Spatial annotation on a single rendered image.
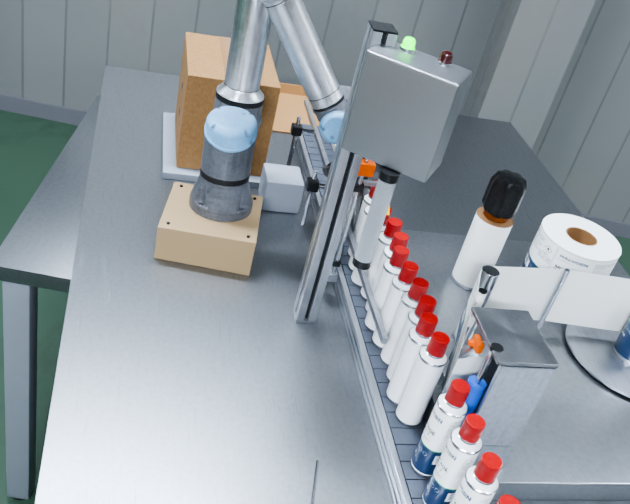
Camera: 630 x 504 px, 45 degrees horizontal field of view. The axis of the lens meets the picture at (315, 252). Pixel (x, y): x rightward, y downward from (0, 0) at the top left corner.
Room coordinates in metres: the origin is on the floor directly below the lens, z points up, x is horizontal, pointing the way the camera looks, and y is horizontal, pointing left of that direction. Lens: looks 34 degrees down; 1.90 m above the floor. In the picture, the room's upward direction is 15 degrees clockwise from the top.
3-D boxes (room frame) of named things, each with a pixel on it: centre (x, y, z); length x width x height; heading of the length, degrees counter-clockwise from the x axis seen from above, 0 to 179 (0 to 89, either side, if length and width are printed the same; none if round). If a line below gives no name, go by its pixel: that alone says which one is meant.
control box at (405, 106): (1.28, -0.09, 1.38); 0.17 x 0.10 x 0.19; 73
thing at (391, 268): (1.29, -0.17, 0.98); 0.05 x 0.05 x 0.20
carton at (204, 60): (1.95, 0.35, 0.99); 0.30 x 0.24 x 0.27; 18
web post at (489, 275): (1.33, -0.36, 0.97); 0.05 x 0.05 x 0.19
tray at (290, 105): (2.36, 0.16, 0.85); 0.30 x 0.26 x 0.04; 18
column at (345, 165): (1.32, -0.01, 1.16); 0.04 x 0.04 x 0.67; 18
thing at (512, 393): (1.03, -0.35, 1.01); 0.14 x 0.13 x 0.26; 18
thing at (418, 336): (1.10, -0.23, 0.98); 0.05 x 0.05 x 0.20
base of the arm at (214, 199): (1.54, 0.25, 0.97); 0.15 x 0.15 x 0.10
